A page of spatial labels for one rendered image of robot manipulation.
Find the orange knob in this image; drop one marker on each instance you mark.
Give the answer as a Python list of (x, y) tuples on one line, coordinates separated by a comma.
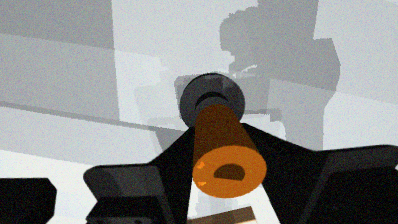
[(226, 163)]

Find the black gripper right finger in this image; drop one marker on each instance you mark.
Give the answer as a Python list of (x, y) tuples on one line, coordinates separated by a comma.
[(295, 176)]

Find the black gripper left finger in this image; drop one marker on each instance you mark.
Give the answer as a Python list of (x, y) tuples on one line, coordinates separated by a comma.
[(168, 177)]

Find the dark grey round pedestal with shaft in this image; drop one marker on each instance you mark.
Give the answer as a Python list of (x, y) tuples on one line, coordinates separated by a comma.
[(209, 89)]

